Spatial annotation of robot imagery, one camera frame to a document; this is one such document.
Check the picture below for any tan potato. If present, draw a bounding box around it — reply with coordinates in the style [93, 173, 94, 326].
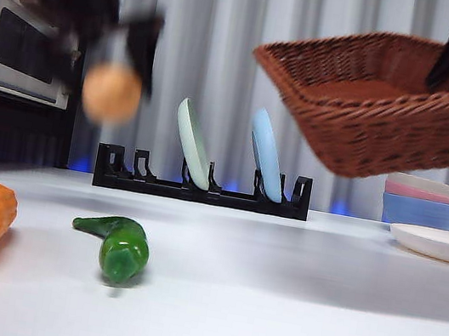
[77, 58, 146, 128]

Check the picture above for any brown wicker basket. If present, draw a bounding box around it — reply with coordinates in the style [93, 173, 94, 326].
[235, 9, 449, 196]

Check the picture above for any green cucumber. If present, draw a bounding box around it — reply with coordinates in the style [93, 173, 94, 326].
[63, 208, 155, 292]

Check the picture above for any white microwave oven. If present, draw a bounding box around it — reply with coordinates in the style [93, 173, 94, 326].
[0, 0, 88, 111]

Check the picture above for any grey curtain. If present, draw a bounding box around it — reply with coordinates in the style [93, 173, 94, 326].
[85, 0, 449, 236]

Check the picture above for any pale green plate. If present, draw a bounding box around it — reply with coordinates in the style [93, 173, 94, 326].
[165, 97, 224, 192]

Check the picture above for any cream bowl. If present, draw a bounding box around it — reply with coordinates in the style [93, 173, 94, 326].
[388, 170, 449, 201]

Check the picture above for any pink bowl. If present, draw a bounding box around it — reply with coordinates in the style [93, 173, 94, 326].
[384, 179, 449, 206]

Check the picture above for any black dish rack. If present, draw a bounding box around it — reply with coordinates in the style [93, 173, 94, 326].
[91, 141, 315, 222]

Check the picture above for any blue bowl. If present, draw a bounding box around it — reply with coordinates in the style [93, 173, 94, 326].
[378, 191, 449, 234]

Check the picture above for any pale blue plate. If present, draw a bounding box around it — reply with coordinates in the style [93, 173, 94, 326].
[239, 106, 297, 204]

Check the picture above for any white flat plate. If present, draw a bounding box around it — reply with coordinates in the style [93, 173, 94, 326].
[385, 220, 449, 264]

